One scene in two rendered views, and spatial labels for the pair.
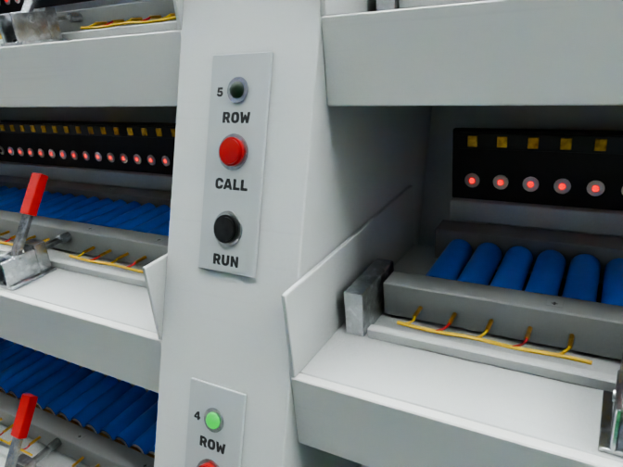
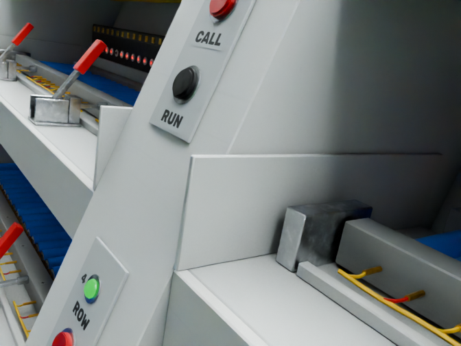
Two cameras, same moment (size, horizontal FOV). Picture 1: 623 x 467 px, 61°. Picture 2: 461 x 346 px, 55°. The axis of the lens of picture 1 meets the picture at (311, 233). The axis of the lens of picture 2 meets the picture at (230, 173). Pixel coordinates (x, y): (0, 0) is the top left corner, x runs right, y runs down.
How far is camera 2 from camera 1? 0.13 m
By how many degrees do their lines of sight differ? 20
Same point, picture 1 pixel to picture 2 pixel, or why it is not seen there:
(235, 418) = (109, 295)
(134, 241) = not seen: hidden behind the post
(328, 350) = (239, 266)
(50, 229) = (97, 98)
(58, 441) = (27, 279)
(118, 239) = not seen: hidden behind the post
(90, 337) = (56, 177)
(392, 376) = (291, 323)
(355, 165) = (365, 73)
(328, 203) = (307, 90)
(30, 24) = not seen: outside the picture
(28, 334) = (29, 166)
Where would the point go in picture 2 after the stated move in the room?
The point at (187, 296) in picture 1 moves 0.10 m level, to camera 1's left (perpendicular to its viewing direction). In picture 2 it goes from (129, 151) to (5, 87)
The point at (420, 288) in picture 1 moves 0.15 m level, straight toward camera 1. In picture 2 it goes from (387, 241) to (186, 180)
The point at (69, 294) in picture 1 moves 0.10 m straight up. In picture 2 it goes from (69, 141) to (121, 26)
